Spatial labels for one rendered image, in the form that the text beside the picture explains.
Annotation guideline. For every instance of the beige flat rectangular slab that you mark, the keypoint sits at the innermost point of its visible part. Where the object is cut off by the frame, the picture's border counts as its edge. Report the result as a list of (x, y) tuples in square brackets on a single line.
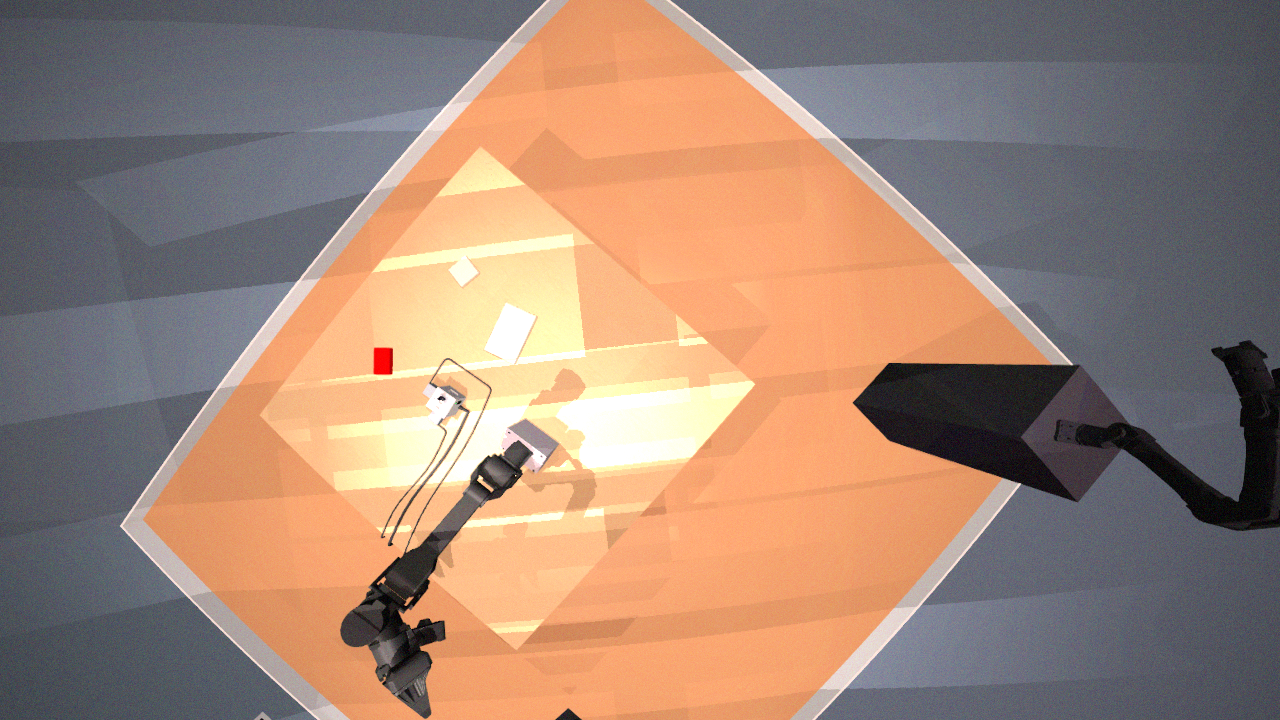
[(463, 271)]

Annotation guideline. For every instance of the red rectangular block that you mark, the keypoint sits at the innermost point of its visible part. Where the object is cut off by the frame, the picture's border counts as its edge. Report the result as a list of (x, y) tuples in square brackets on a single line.
[(383, 360)]

